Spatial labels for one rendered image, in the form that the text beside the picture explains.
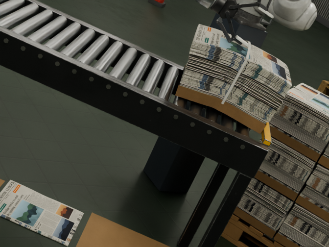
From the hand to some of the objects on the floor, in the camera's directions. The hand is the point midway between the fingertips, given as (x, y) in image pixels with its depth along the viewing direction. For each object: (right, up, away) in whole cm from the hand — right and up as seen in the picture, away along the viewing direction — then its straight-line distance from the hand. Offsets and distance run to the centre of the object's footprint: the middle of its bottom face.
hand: (259, 30), depth 230 cm
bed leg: (-33, -110, +18) cm, 116 cm away
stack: (+44, -116, +89) cm, 152 cm away
